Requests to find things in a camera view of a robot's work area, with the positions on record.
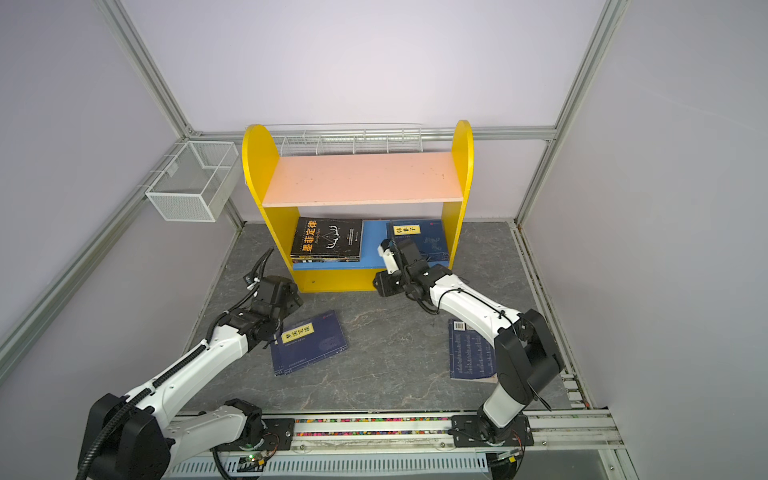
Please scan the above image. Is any yellow wooden bookshelf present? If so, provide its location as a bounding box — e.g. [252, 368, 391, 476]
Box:
[242, 120, 475, 293]

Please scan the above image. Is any white mesh wire basket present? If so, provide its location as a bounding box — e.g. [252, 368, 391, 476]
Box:
[146, 141, 243, 223]

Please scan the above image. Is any black deer cover book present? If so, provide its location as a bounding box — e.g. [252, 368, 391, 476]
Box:
[290, 217, 364, 263]

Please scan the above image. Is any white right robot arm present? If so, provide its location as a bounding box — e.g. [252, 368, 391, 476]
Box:
[373, 239, 565, 446]

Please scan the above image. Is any navy book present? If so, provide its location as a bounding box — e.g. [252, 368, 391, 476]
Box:
[387, 219, 450, 266]
[270, 310, 348, 376]

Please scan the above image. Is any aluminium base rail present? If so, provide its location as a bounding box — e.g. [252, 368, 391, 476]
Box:
[107, 410, 637, 480]

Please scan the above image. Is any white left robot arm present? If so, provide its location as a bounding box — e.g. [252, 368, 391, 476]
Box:
[76, 252, 302, 479]

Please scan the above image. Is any navy book text back cover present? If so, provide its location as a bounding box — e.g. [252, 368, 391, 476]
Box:
[448, 320, 497, 383]

